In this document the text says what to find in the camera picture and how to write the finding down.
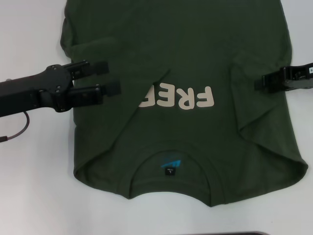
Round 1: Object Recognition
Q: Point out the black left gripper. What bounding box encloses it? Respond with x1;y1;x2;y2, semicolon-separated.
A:
0;59;122;118

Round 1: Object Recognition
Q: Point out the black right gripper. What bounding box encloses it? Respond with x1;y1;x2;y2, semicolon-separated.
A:
253;62;313;94

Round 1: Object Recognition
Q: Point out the dark green FREE! t-shirt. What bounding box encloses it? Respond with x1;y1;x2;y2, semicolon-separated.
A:
60;0;309;208

